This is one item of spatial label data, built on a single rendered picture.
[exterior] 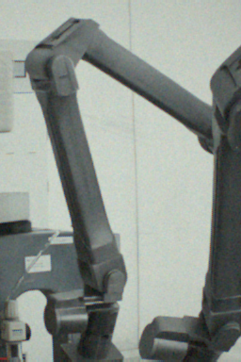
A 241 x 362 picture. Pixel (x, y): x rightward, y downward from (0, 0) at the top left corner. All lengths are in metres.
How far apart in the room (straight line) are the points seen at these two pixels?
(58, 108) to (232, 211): 0.43
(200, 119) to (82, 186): 0.25
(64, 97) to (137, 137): 5.37
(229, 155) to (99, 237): 0.50
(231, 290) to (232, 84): 0.34
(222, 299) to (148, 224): 5.62
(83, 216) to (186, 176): 5.53
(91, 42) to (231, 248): 0.47
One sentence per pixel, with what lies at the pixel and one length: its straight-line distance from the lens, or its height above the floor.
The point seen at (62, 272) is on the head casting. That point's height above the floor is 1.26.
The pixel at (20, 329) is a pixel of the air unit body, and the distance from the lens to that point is 2.13.
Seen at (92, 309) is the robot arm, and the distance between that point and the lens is 1.95.
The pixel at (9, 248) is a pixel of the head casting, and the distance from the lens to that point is 2.17.
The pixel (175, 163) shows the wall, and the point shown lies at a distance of 7.37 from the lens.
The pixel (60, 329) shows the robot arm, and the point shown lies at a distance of 1.93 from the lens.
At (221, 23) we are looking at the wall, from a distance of 7.69.
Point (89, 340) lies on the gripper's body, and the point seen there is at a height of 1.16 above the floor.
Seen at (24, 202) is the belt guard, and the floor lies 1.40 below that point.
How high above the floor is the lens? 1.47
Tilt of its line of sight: 3 degrees down
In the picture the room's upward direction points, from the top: 1 degrees counter-clockwise
